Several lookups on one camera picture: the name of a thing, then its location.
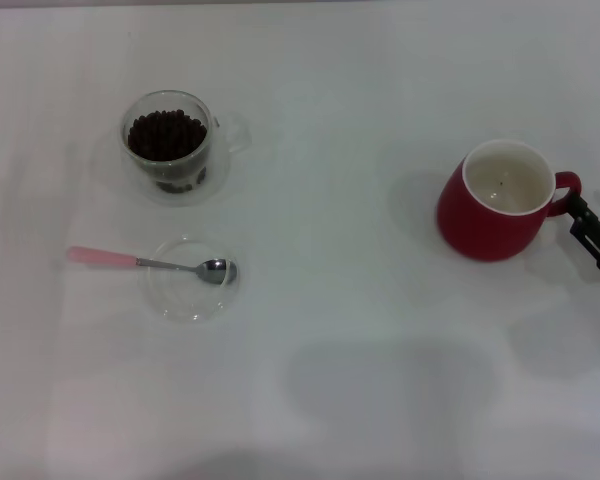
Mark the clear glass saucer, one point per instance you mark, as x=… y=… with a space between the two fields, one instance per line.
x=190 y=300

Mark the red ceramic mug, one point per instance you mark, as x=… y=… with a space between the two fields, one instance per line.
x=470 y=230

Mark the coffee beans pile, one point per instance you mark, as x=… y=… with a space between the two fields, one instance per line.
x=166 y=135

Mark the double-wall glass cup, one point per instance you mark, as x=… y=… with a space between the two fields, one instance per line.
x=232 y=131

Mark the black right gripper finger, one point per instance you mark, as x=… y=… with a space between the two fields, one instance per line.
x=592 y=232

